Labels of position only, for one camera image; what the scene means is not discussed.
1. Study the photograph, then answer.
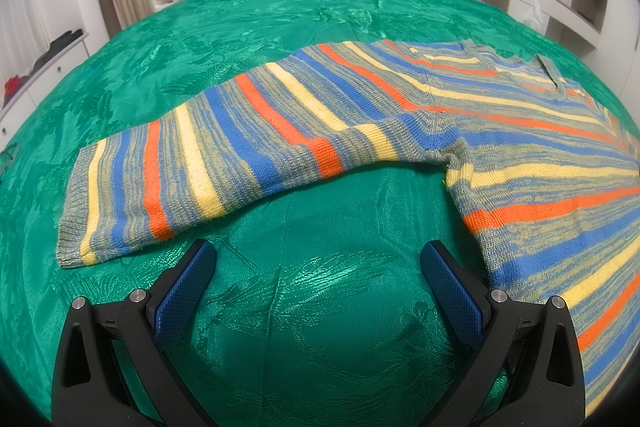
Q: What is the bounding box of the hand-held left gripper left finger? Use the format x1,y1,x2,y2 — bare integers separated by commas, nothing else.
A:
51,238,218,427

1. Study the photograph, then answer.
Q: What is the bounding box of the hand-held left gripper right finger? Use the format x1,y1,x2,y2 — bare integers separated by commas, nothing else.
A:
420,241,586,427

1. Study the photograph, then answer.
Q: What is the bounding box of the striped knit sweater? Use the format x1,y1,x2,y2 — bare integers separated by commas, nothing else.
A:
56,39,640,420

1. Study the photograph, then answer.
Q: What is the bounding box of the dark clothes pile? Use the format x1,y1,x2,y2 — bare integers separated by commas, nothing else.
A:
32,28,83,72

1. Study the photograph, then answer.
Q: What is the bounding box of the green floral blanket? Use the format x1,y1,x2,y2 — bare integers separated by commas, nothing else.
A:
0,0,640,427

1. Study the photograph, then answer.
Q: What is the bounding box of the white window cabinet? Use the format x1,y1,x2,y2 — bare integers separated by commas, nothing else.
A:
0,29,91,142

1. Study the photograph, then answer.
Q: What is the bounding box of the red cloth item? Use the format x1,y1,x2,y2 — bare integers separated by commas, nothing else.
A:
4,76,31,105

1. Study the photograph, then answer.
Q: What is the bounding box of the white plastic bag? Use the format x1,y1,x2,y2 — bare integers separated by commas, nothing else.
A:
522,0,546,28

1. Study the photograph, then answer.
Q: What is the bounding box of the white desk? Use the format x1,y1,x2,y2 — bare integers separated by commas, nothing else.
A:
475,0,608,50

